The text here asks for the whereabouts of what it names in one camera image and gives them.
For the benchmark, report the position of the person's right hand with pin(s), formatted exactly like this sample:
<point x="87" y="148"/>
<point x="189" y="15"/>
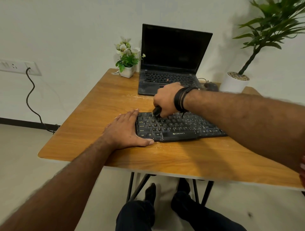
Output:
<point x="166" y="98"/>

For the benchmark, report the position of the person's leg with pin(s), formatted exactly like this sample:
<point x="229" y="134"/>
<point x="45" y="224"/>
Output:
<point x="135" y="216"/>
<point x="202" y="216"/>

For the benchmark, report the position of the small white flower pot plant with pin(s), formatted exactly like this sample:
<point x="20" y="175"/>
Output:
<point x="127" y="62"/>

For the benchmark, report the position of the black skirting board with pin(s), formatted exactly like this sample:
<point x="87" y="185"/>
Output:
<point x="23" y="122"/>

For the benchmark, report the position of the black laptop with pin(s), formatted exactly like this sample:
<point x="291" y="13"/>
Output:
<point x="174" y="47"/>

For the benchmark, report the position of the person's right leg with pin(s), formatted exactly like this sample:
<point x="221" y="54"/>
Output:
<point x="202" y="216"/>

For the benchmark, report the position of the white wall socket panel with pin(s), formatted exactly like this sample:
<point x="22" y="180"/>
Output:
<point x="14" y="66"/>

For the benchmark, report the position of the person's left forearm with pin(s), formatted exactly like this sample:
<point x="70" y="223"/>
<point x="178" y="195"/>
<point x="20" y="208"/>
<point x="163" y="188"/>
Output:
<point x="62" y="188"/>

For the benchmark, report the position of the tall green plant white pot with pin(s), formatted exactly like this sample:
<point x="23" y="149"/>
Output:
<point x="232" y="84"/>

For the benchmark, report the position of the black keyboard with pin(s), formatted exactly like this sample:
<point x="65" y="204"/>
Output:
<point x="185" y="128"/>

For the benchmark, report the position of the person's left leg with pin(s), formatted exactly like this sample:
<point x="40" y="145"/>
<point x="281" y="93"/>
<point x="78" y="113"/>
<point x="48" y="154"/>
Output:
<point x="135" y="216"/>

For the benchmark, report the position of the person's right forearm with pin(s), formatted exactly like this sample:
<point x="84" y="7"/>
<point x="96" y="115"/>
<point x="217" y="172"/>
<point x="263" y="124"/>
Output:
<point x="245" y="123"/>

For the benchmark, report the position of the red right sleeve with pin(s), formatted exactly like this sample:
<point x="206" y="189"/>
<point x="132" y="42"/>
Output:
<point x="302" y="173"/>

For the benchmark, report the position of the black wristband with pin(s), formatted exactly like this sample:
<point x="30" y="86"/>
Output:
<point x="180" y="98"/>

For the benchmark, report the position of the black metal table frame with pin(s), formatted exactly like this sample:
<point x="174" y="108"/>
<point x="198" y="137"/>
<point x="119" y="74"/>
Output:
<point x="130" y="185"/>

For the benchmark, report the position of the person's left hand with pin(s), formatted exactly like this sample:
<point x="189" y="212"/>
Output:
<point x="124" y="132"/>

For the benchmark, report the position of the small black brush tool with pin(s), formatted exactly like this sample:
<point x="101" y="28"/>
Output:
<point x="156" y="111"/>

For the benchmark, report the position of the black computer mouse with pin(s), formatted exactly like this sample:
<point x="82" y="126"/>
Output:
<point x="211" y="86"/>

